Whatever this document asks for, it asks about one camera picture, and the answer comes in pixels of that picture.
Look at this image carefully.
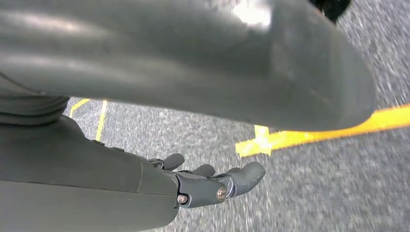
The yellow floor tape square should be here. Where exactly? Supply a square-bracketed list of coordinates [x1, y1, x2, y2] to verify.
[234, 104, 410, 159]

